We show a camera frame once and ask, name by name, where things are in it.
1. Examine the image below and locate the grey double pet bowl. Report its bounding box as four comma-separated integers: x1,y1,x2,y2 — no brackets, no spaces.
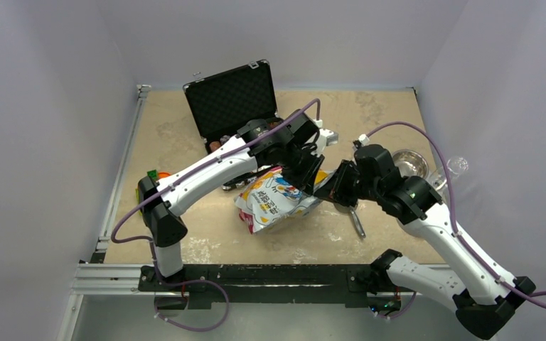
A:
379,148,444,202

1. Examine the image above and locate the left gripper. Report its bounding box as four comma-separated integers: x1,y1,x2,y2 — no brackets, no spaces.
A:
278,144,325,197

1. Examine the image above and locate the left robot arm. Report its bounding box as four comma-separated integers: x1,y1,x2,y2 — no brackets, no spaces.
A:
139,110,338,291

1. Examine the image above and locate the orange green toy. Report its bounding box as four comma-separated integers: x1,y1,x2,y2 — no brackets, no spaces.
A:
136,170,159,204

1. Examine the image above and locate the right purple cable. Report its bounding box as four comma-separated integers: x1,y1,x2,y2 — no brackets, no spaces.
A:
365,121,546,315

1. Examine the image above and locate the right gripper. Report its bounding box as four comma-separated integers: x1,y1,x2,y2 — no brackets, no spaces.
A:
315,158,381,207

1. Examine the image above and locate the clear water bottle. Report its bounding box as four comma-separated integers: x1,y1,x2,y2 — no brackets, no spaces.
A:
427,156,469,193

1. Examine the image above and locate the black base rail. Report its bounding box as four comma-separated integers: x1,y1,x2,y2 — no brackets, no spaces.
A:
138,264,412,315

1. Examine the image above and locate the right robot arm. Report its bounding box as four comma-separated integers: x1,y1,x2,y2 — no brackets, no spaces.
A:
314,144,536,340

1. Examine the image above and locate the grey metal scoop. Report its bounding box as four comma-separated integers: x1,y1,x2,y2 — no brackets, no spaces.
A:
333,203,366,239

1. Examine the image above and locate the aluminium frame rail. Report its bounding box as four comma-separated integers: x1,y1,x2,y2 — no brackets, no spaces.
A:
56,84,152,340

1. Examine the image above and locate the pet food bag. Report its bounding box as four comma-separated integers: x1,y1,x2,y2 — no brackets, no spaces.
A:
234,167,322,234

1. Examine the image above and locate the black poker chip case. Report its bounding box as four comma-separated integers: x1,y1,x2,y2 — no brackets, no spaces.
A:
182,59,302,192

